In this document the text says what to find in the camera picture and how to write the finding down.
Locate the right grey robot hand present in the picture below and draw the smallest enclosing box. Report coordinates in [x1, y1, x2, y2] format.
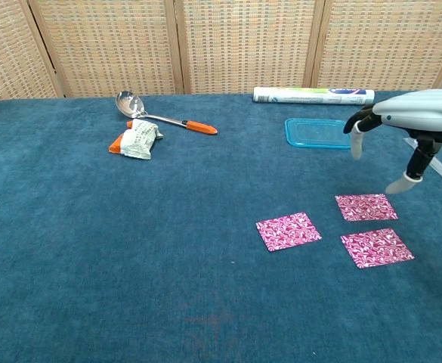
[342, 88, 442, 196]

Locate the pink patterned square cloth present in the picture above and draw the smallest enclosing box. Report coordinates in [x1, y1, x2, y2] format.
[334, 193, 400, 222]

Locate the woven folding screen panel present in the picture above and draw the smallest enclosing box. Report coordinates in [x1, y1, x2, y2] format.
[27, 0, 186, 98]
[311, 0, 442, 92]
[173, 0, 326, 95]
[0, 0, 65, 104]

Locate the white printed roll tube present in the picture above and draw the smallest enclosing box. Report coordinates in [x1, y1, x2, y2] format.
[252, 86, 376, 107]

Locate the blue plastic container lid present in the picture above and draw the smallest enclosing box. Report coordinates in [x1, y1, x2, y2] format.
[284, 117, 354, 150]

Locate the crumpled white orange snack packet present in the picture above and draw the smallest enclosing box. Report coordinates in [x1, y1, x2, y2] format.
[107, 119, 165, 161]

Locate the blue carpet table cover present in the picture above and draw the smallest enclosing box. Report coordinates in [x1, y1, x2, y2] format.
[0, 88, 442, 363]

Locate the steel ladle orange handle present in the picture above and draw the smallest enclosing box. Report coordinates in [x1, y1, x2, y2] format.
[115, 91, 218, 136]

